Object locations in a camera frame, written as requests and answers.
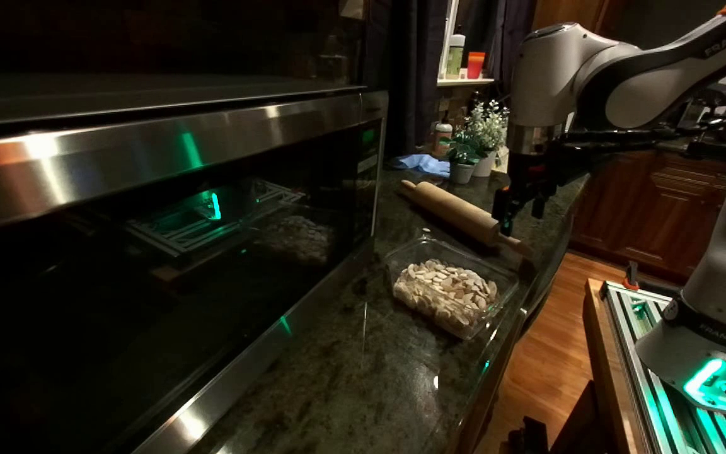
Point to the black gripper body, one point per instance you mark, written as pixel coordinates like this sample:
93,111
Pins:
530,178

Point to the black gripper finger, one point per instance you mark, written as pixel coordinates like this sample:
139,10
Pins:
540,203
502,209

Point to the wooden rolling pin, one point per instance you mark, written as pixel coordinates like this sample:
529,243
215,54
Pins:
460,212

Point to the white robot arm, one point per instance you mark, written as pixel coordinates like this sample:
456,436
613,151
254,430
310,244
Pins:
574,86

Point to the clear plastic lunch box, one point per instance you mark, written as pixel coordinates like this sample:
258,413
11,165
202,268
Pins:
431,248

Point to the small green potted plant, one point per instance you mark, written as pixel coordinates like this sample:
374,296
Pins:
463,156

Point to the large pale potted plant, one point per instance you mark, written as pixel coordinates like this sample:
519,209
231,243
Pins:
489,131

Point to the pale food pieces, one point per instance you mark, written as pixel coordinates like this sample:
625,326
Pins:
453,296

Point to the wooden kitchen cabinet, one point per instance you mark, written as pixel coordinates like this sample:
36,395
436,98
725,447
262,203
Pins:
652,208

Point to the orange bottle on sill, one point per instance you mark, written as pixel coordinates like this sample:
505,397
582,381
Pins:
475,63

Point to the white window sill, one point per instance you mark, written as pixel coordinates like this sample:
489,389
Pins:
463,80

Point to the green soap bottle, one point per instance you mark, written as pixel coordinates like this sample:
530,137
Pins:
456,57

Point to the dark curtain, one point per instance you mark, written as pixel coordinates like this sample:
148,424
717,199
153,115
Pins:
417,33

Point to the stainless steel microwave oven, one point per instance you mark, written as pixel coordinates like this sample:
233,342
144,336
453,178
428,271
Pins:
162,238

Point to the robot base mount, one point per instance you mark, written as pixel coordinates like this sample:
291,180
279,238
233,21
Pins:
666,386

